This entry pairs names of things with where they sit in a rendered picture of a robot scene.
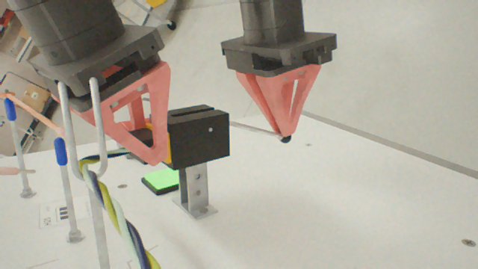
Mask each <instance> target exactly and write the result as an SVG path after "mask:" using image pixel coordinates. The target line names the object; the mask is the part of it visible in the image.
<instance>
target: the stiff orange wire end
mask: <svg viewBox="0 0 478 269"><path fill-rule="evenodd" d="M0 96H2V98H8V99H10V100H12V101H13V102H15V103H16V104H17V105H20V107H21V108H23V109H24V110H26V111H28V112H29V113H31V114H32V115H34V117H36V118H37V119H39V120H40V121H42V122H43V123H45V124H47V125H48V126H49V127H50V128H51V129H53V130H55V131H56V132H57V133H58V134H59V136H61V137H64V138H66V134H65V129H64V128H63V127H60V126H58V124H55V123H53V122H52V121H51V120H49V119H48V118H45V117H44V116H43V115H42V114H41V113H39V112H37V111H35V110H34V109H32V108H30V107H29V105H26V104H25V103H24V102H22V101H20V100H19V99H17V98H15V93H14V92H9V93H0Z"/></svg>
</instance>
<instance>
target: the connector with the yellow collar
mask: <svg viewBox="0 0 478 269"><path fill-rule="evenodd" d="M129 133H130V134H132V136H134V137H136V138H137V139H138V140H139V141H141V142H142V143H144V144H146V146H147V147H149V148H150V147H152V146H153V144H154V140H153V131H152V130H150V129H148V128H144V129H138V130H134V131H129ZM129 155H130V156H131V157H132V158H135V159H136V160H138V161H139V162H140V163H142V164H143V165H148V163H147V162H146V161H144V160H142V159H141V158H139V157H137V156H136V155H135V154H134V153H133V152H130V153H129Z"/></svg>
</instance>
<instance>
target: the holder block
mask: <svg viewBox="0 0 478 269"><path fill-rule="evenodd" d="M209 128H212V129H213V130H212V131H211V132H210V131H209V130H208V129H209ZM167 132H169V137H170V159H172V162H170V163H166V162H164V161H161V162H162V163H164V165H166V166H167V167H168V168H170V169H172V170H173V171H176V170H181V169H184V168H187V167H193V166H196V165H199V164H202V163H205V162H208V161H214V160H217V159H221V158H225V157H229V156H231V150H230V114H229V113H227V112H225V111H221V110H219V109H217V110H214V108H213V107H211V106H210V105H206V104H201V105H193V107H187V108H179V109H174V110H168V111H167Z"/></svg>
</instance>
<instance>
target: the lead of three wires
mask: <svg viewBox="0 0 478 269"><path fill-rule="evenodd" d="M130 152H131V151H129V150H128V149H126V148H125V147H122V148H119V149H112V150H107V154H108V158H117V157H120V156H123V155H125V154H128V153H130ZM99 161H100V155H99V152H98V153H96V154H93V155H91V156H87V157H85V158H82V159H80V160H79V161H78V165H79V169H80V171H81V172H83V170H88V165H87V164H90V165H91V164H95V163H97V162H99ZM90 171H91V170H88V172H90Z"/></svg>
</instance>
